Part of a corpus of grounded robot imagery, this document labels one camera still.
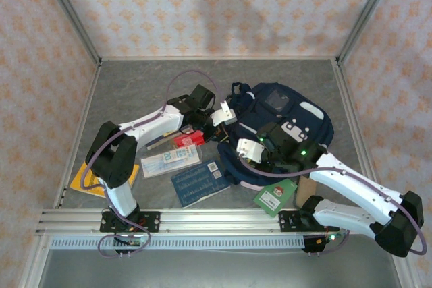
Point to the red card pack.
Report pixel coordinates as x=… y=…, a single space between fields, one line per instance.
x=189 y=139

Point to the tan brown pencil case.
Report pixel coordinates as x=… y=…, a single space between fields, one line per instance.
x=305 y=190

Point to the aluminium frame leg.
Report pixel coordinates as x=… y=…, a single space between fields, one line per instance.
x=35 y=261
x=406 y=269

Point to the aluminium table side rail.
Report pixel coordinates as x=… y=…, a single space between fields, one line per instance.
x=87 y=99
x=347 y=99

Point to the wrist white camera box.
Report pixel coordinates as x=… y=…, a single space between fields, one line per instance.
x=223 y=114
x=250 y=149

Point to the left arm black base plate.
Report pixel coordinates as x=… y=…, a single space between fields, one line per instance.
x=152 y=222

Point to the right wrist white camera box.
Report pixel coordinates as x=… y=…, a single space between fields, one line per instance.
x=250 y=149

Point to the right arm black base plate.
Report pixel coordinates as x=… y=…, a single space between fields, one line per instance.
x=287 y=221

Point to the small circuit board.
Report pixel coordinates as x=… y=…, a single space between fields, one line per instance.
x=133 y=241
x=320 y=242

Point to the grey metal sheet panel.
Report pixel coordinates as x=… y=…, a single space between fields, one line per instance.
x=219 y=267

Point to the aluminium frame post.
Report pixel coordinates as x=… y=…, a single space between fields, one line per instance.
x=73 y=15
x=364 y=15

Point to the aluminium mounting rail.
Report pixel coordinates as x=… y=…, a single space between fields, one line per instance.
x=219 y=220

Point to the blue notebook with QR codes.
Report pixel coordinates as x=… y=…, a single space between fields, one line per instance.
x=199 y=183

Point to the aluminium table end rail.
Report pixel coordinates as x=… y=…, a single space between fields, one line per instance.
x=135 y=58

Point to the navy book with yellow label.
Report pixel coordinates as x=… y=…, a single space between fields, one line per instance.
x=162 y=141

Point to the yellow cartoon book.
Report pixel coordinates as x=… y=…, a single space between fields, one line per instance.
x=77 y=183

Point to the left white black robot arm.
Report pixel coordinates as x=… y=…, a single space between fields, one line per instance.
x=152 y=126

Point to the green notebook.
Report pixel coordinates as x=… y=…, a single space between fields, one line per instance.
x=275 y=197

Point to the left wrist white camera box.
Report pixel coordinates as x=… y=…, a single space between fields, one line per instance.
x=223 y=114

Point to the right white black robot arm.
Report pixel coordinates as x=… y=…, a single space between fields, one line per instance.
x=351 y=183

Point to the clear plastic pen pack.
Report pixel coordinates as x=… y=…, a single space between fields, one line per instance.
x=172 y=161

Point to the navy blue student backpack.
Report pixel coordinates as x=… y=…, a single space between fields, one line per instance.
x=297 y=112

